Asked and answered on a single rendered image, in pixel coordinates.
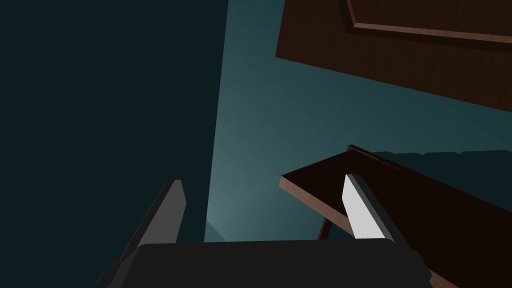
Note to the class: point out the dark brown wooden table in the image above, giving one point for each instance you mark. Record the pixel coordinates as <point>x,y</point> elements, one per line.
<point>440,216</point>

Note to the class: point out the dark brown wooden door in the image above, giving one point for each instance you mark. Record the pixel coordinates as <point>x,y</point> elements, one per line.
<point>400,52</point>

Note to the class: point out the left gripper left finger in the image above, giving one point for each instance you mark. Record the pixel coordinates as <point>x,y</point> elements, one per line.
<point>164,216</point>

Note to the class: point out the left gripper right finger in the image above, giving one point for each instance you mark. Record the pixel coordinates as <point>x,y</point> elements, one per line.
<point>362,212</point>

